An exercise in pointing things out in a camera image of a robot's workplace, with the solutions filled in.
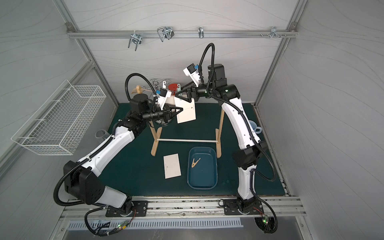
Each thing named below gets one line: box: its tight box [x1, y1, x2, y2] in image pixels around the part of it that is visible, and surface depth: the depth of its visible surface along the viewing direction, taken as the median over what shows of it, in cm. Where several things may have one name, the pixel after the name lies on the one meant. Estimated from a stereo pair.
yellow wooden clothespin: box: [191, 157, 201, 168], surface depth 90 cm
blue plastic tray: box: [187, 146, 218, 190], surface depth 88 cm
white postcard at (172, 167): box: [163, 153, 182, 179], surface depth 90 cm
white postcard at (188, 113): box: [174, 97, 196, 124], surface depth 73 cm
